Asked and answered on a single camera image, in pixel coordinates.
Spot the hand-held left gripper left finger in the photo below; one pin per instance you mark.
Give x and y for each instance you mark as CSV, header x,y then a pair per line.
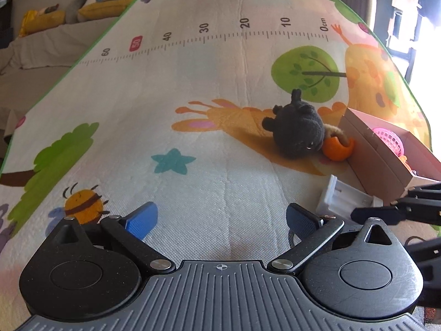
x,y
143,219

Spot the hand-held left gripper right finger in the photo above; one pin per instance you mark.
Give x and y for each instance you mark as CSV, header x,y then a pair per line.
x,y
303,219

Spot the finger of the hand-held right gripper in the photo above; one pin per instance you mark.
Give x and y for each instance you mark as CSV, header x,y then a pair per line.
x,y
413,208
430,248

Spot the small orange toy piece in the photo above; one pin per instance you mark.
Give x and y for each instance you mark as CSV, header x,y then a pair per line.
x,y
406,163

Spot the white plastic tray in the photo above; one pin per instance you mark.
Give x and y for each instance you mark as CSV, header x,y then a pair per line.
x,y
344,196

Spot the pink cardboard box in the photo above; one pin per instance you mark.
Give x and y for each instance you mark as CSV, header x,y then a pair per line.
x,y
375,165

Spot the pink plastic basket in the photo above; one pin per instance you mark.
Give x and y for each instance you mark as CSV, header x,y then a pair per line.
x,y
389,139

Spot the orange plastic cup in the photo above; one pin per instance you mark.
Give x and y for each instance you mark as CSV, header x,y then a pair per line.
x,y
336,152

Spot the black plush toy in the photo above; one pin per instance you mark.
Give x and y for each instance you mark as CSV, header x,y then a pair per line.
x,y
296,127

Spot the cartoon printed play mat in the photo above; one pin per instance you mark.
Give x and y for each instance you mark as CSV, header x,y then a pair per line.
x,y
206,110

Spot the beige covered sofa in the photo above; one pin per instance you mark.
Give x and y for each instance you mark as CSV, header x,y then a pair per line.
x,y
41,48

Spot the yellow pillow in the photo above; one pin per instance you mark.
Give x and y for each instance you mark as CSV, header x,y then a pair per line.
x,y
103,9
44,21

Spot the grey cushion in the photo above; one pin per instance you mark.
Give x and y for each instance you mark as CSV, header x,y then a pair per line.
x,y
74,10

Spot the black screen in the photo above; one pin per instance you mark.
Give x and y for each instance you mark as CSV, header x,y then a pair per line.
x,y
6,24

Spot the black window frame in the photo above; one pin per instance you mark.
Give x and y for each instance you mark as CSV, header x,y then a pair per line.
x,y
406,51

